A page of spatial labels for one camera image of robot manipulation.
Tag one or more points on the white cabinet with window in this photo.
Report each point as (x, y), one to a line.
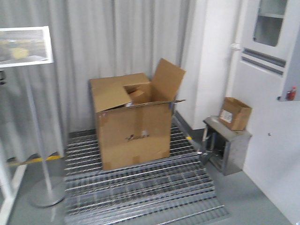
(250, 50)

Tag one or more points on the white frame workbench table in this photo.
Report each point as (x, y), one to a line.
(9, 186)

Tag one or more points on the small cardboard box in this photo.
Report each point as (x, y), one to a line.
(234, 114)

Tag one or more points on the metal grating platform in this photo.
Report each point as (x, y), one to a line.
(176, 190)

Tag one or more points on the grey curtain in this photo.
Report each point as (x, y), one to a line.
(90, 39)

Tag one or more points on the stainless steel box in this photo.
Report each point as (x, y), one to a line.
(224, 148)

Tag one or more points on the large open cardboard box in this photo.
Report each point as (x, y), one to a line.
(133, 115)

